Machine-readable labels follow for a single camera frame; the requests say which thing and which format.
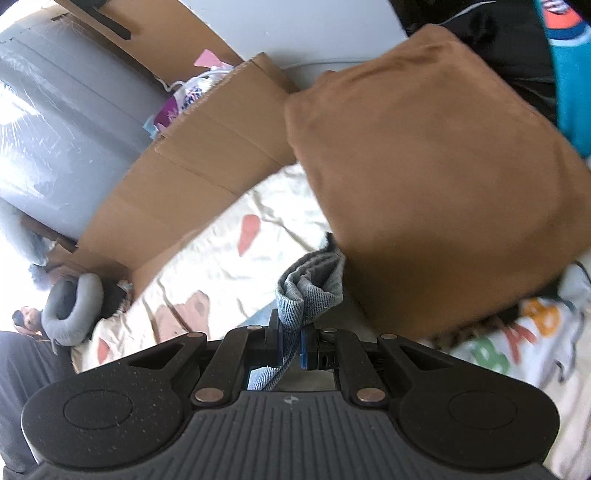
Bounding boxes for blue-grey denim pants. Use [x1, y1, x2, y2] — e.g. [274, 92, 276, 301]
[242, 233, 346, 391]

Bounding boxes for cream bear-print quilt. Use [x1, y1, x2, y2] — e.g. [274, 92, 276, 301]
[72, 165, 590, 479]

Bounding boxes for black cloth under neck pillow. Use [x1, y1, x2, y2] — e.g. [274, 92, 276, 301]
[100, 279, 133, 318]

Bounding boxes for grey U-shaped neck pillow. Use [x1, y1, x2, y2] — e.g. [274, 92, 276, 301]
[41, 273, 104, 347]

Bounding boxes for brown cardboard sheet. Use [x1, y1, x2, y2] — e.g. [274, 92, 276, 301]
[50, 53, 298, 293]

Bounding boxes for brown suede cushion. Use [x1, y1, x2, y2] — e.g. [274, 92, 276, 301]
[284, 25, 590, 340]

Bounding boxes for brown teddy bear toy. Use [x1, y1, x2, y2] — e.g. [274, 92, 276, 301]
[12, 306, 46, 339]

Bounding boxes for dark grey pillow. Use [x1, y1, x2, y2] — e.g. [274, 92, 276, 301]
[1, 332, 75, 479]

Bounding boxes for pink white refill pouch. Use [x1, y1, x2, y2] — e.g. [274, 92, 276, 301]
[143, 49, 235, 140]

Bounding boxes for grey-blue appliance cabinet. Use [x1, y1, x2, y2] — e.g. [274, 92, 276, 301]
[1, 4, 165, 239]

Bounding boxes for upright brown cardboard panel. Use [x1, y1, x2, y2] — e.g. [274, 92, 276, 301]
[59, 0, 242, 84]

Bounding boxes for teal patterned blanket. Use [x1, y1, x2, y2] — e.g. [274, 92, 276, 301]
[535, 1, 591, 159]

